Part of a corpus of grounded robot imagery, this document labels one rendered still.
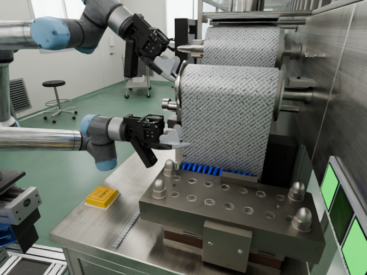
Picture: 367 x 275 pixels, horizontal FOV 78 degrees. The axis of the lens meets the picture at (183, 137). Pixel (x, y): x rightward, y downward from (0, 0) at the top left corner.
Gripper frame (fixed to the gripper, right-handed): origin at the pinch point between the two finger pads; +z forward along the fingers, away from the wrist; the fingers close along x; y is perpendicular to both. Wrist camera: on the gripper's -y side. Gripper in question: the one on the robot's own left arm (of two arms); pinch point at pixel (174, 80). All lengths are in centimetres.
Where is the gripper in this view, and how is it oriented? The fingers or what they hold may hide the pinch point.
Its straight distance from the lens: 71.1
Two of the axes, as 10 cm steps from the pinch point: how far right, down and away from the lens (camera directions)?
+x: 3.1, -4.1, 8.6
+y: 6.1, -6.1, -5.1
